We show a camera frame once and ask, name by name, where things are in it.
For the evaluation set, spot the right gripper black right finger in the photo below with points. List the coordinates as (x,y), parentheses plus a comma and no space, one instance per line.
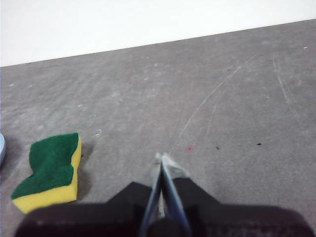
(234,222)

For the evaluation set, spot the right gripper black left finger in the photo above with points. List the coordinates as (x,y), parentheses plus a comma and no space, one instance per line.
(98,219)

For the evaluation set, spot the yellow sponge with green pad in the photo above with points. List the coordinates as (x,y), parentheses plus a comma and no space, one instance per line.
(51,163)

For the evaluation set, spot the light blue round plate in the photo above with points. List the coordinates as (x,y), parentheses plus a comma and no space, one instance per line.
(2,150)

